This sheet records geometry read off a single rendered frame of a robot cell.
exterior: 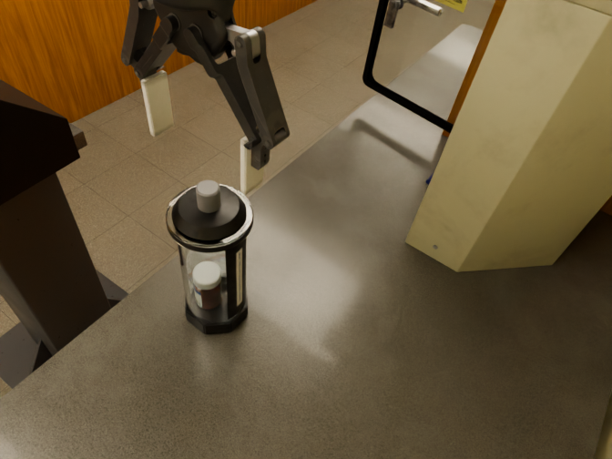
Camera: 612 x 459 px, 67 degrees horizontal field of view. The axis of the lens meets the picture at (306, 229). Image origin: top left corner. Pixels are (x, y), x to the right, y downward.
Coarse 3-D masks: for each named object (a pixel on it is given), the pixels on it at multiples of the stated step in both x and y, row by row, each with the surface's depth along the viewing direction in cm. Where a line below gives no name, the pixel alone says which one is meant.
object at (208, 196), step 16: (192, 192) 57; (208, 192) 54; (224, 192) 58; (176, 208) 56; (192, 208) 56; (208, 208) 55; (224, 208) 56; (240, 208) 57; (176, 224) 55; (192, 224) 54; (208, 224) 54; (224, 224) 55; (240, 224) 56
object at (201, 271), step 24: (240, 192) 60; (168, 216) 56; (192, 240) 54; (216, 240) 55; (192, 264) 59; (216, 264) 58; (192, 288) 63; (216, 288) 62; (192, 312) 69; (216, 312) 67
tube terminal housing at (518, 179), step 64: (512, 0) 54; (576, 0) 50; (512, 64) 58; (576, 64) 54; (512, 128) 63; (576, 128) 61; (448, 192) 75; (512, 192) 69; (576, 192) 72; (448, 256) 83; (512, 256) 83
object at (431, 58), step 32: (416, 0) 94; (448, 0) 89; (480, 0) 85; (384, 32) 102; (416, 32) 97; (448, 32) 92; (480, 32) 88; (384, 64) 107; (416, 64) 101; (448, 64) 96; (416, 96) 105; (448, 96) 100
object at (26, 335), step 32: (32, 192) 103; (64, 192) 111; (0, 224) 100; (32, 224) 108; (64, 224) 116; (0, 256) 105; (32, 256) 112; (64, 256) 121; (0, 288) 128; (32, 288) 118; (64, 288) 127; (96, 288) 139; (32, 320) 129; (64, 320) 134; (96, 320) 147; (0, 352) 159; (32, 352) 160
